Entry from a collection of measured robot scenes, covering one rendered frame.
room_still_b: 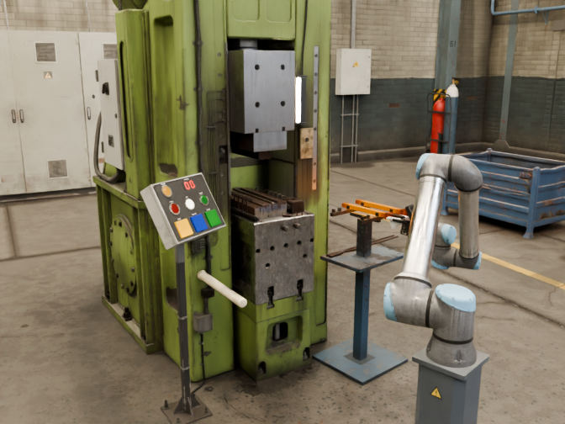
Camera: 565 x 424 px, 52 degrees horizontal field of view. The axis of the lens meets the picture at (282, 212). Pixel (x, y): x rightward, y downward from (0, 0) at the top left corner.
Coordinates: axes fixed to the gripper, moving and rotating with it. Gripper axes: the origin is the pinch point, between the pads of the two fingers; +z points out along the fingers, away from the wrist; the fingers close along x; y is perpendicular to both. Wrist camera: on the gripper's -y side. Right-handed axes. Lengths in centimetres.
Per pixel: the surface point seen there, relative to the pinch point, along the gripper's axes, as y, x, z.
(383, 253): 26.2, 10.0, 12.7
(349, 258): 26.2, -11.3, 19.3
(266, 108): -56, -52, 41
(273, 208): -4, -48, 41
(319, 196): -3, -5, 50
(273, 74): -73, -48, 40
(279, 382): 92, -52, 30
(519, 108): -3, 804, 357
